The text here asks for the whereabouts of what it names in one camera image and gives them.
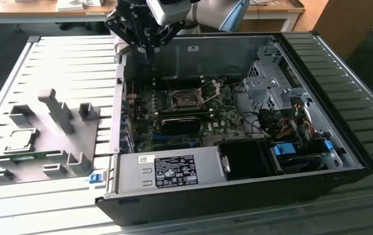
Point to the wooden cabinet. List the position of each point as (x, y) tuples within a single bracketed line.
[(347, 22)]

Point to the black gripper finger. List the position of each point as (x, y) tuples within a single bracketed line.
[(124, 27), (173, 31)]

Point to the grey power supply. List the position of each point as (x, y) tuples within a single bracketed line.
[(131, 169)]

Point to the white cardboard box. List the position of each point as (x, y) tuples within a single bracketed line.
[(96, 2), (72, 6)]

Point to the black fan shroud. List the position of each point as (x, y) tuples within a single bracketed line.
[(245, 159)]

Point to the CPU socket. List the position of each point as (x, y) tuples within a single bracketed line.
[(185, 100)]

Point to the wooden desk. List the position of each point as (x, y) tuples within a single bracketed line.
[(26, 11)]

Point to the silver CPU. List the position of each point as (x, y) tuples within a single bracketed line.
[(22, 139)]

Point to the green RAM stick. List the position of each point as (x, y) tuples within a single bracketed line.
[(40, 154)]

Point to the black PC case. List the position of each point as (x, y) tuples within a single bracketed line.
[(205, 205)]

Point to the metal drive cage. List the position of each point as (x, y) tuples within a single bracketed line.
[(261, 88)]

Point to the blue plastic clip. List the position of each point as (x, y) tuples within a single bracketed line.
[(95, 178)]

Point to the blue disk carrier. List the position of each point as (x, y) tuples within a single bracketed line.
[(284, 149)]

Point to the blue plastic latch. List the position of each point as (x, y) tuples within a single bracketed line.
[(328, 145)]

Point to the grey parts rack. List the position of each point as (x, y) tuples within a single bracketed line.
[(47, 143)]

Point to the green motherboard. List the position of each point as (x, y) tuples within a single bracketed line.
[(228, 115)]

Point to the thin metal locking lever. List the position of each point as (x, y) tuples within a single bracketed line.
[(168, 84)]

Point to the black graphics card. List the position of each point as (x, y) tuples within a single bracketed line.
[(179, 126)]

